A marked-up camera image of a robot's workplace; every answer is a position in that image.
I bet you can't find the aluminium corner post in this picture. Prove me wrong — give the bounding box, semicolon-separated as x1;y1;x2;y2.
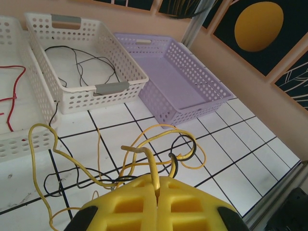
180;0;214;48

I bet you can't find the white basket with grey handles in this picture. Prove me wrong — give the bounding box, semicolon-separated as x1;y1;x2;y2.
24;12;150;115

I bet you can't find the thin black cable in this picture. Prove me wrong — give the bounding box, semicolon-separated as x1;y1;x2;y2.
44;46;118;88
43;101;139;197

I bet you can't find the thick yellow cable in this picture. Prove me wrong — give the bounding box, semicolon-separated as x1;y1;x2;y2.
121;145;161;192

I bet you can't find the purple perforated plastic basket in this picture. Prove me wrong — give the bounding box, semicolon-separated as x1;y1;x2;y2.
113;32;234;129

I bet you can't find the aluminium frame rail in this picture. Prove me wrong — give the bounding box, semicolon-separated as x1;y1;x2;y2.
240;158;308;231

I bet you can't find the thick red cable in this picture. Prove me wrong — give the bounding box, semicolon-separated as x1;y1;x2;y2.
0;65;26;132

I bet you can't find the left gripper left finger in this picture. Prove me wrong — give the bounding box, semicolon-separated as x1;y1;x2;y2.
64;174;159;231

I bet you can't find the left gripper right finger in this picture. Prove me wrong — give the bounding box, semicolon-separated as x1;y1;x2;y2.
156;177;250;231

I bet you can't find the white perforated plastic basket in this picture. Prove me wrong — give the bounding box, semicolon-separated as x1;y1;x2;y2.
0;15;60;164

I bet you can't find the thick black cable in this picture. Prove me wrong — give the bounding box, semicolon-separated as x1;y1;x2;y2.
169;135;197;178

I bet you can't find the thin yellow cable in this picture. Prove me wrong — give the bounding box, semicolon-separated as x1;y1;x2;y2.
28;123;118;231
115;129;198;191

